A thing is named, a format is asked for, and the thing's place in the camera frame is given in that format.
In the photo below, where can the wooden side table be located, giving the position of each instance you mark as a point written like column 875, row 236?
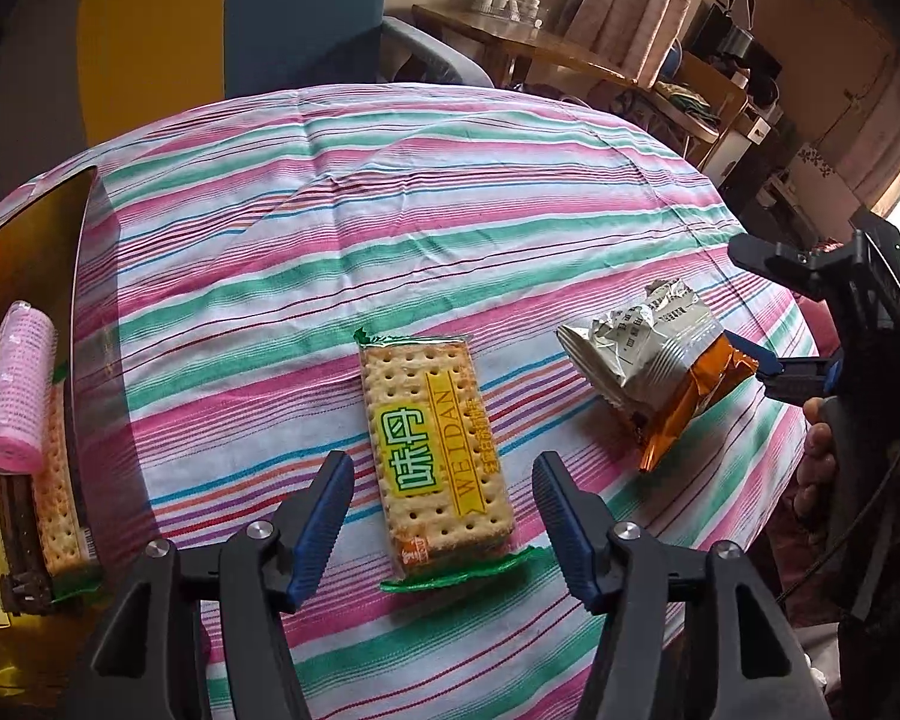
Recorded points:
column 540, row 41

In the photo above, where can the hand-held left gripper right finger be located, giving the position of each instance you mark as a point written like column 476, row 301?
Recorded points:
column 566, row 532

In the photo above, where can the silver orange snack packet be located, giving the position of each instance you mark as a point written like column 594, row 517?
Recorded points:
column 645, row 360

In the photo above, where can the white cabinet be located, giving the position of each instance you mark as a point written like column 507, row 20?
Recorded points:
column 735, row 142

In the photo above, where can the grey yellow blue armchair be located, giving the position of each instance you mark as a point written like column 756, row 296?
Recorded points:
column 285, row 15

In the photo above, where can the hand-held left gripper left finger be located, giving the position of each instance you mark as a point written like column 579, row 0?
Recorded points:
column 319, row 532

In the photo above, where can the pink hair roller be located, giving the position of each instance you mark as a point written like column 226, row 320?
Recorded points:
column 22, row 390

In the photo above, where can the red quilt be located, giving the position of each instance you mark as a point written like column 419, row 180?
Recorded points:
column 810, row 319

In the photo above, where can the gold metal tin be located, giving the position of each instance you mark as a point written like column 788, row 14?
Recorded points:
column 37, row 240

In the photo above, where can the black coffee machine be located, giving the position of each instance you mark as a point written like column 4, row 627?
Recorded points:
column 735, row 37

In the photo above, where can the cracker packet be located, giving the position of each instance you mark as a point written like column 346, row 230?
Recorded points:
column 435, row 450
column 60, row 510

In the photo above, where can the dark brown ridged bar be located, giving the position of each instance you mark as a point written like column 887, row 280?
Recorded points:
column 19, row 540

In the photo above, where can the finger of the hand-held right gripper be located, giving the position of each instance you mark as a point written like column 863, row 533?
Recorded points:
column 787, row 262
column 765, row 360

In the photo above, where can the pink green striped tablecloth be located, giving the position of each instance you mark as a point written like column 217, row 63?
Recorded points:
column 420, row 187

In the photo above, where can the folded green cloth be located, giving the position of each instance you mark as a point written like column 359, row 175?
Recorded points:
column 686, row 101

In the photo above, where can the person's right hand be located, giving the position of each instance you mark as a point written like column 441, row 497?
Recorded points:
column 817, row 457

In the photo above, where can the tray of white cups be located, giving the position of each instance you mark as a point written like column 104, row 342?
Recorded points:
column 506, row 0

